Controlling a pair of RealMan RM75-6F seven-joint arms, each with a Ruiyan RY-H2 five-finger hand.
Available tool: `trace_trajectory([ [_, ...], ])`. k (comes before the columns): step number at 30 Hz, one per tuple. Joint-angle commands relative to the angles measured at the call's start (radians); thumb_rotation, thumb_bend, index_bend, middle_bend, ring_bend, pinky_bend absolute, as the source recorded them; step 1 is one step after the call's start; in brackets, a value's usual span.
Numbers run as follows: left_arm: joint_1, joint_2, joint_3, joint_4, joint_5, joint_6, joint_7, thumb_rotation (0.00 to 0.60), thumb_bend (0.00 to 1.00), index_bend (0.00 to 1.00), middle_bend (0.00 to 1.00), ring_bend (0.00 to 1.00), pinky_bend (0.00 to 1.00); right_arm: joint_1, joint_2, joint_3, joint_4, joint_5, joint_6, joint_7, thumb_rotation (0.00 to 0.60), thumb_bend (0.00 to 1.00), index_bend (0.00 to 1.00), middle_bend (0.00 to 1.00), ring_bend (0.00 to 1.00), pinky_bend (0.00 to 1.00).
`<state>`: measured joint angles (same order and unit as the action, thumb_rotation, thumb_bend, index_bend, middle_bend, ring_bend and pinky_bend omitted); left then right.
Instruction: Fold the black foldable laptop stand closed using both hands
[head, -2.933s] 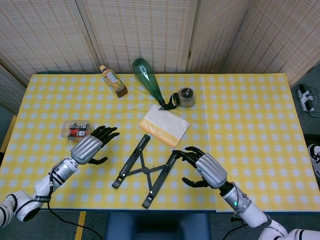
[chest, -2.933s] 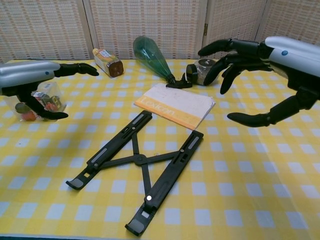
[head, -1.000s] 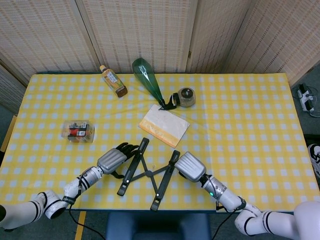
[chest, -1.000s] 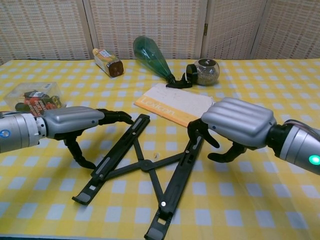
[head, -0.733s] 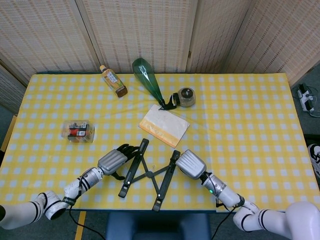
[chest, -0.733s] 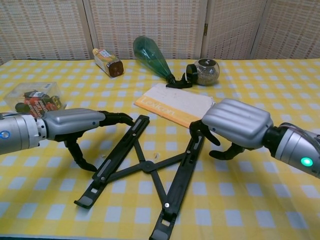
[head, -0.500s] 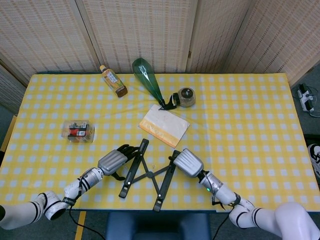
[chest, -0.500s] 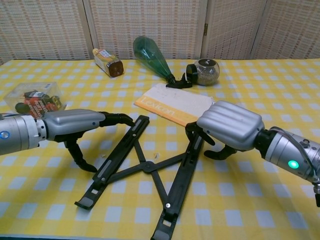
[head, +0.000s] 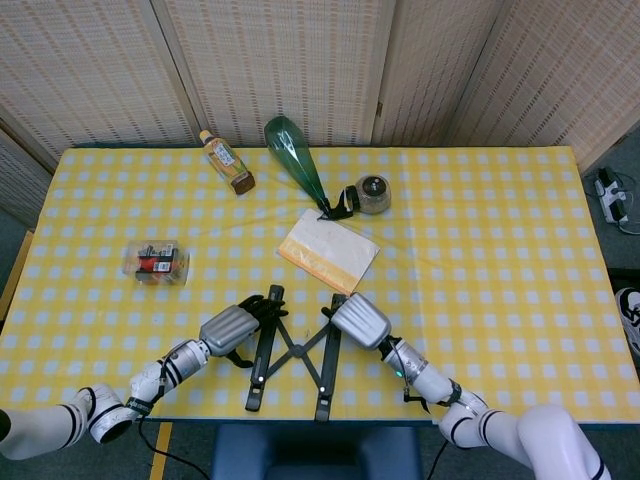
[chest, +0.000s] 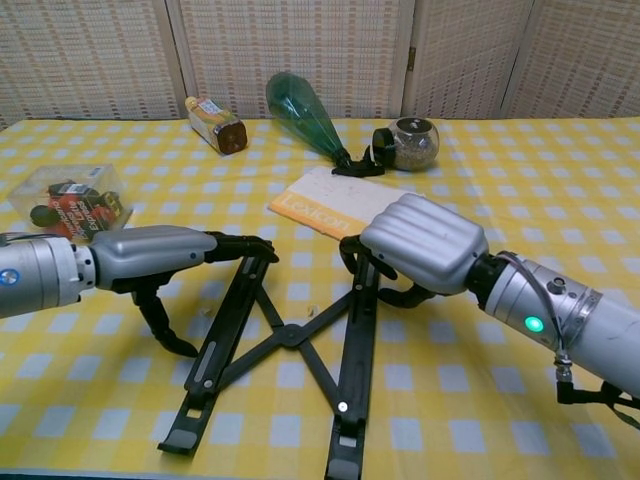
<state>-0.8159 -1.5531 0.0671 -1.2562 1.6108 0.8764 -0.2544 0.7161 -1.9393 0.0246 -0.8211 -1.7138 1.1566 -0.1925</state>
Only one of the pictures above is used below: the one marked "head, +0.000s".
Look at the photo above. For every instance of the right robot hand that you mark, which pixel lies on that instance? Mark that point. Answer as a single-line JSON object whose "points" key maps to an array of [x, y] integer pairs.
{"points": [[362, 322]]}

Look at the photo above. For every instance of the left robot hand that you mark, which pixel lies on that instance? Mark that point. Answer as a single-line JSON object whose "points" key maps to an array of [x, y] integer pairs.
{"points": [[230, 330]]}

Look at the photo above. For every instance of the black folding stand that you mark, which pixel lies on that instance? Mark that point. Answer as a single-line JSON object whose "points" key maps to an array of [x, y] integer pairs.
{"points": [[260, 365]]}

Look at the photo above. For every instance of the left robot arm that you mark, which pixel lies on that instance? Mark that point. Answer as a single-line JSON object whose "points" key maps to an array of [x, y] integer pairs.
{"points": [[175, 365]]}

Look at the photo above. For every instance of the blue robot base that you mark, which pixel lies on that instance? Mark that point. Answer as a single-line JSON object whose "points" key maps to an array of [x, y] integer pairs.
{"points": [[315, 455]]}

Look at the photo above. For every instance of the woven folding room screen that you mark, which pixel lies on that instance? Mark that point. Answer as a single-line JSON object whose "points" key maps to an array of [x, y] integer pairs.
{"points": [[300, 60]]}

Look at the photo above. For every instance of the yellow white Lexicon booklet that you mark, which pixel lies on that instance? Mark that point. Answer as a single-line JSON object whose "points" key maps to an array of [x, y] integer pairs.
{"points": [[330, 250]]}

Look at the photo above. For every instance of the clear plastic box of items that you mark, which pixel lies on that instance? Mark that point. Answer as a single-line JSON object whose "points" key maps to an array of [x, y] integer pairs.
{"points": [[155, 262]]}

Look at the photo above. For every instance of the yellow white checked tablecloth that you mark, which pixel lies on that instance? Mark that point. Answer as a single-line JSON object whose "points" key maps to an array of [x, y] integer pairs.
{"points": [[450, 250]]}

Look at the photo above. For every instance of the round glass jar of seeds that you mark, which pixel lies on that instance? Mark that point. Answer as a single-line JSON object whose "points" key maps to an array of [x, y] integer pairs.
{"points": [[372, 195]]}

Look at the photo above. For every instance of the tea bottle with yellow label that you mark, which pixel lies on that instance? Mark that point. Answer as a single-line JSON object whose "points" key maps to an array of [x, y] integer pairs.
{"points": [[225, 160]]}

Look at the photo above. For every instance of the green plastic bottle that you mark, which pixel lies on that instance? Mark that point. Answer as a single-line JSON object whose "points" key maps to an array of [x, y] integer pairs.
{"points": [[292, 155]]}

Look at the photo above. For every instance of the black and white sneaker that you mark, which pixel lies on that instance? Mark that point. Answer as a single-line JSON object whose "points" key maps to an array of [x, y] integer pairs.
{"points": [[631, 315]]}

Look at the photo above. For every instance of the white power strip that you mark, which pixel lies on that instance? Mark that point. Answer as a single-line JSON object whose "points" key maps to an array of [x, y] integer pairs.
{"points": [[611, 197]]}

